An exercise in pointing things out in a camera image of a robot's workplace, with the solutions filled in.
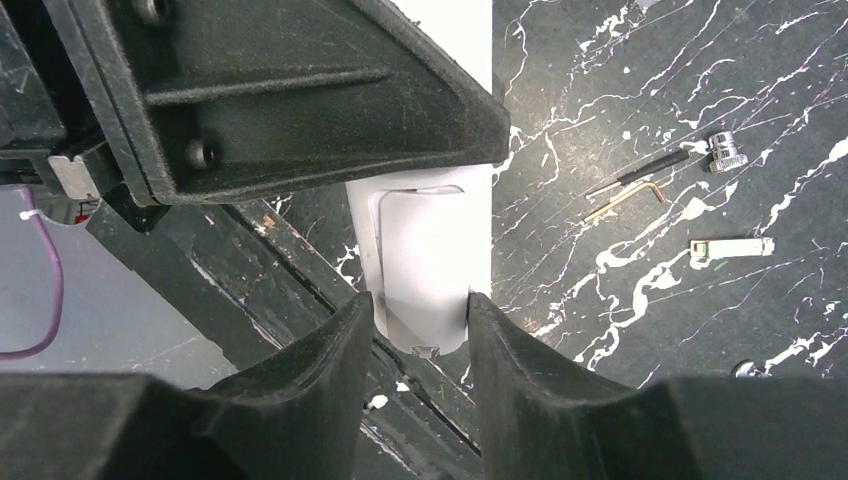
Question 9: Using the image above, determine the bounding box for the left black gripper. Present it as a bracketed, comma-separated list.
[1, 1, 168, 232]

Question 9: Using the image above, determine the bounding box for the copper hex key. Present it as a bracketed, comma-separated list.
[581, 181, 668, 225]

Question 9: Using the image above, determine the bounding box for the white remote battery cover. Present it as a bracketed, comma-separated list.
[377, 186, 471, 359]

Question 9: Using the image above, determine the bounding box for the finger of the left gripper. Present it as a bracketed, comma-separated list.
[45, 1, 510, 206]

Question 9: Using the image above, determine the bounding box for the small black precision screwdriver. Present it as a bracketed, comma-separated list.
[584, 149, 690, 199]

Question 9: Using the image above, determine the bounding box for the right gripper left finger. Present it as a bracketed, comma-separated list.
[1, 293, 374, 479]

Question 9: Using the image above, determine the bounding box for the white remote control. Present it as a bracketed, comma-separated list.
[346, 1, 510, 352]

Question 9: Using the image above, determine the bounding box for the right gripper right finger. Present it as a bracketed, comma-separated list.
[467, 293, 847, 479]

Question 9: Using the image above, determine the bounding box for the small silver metal socket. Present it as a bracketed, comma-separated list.
[707, 131, 749, 173]

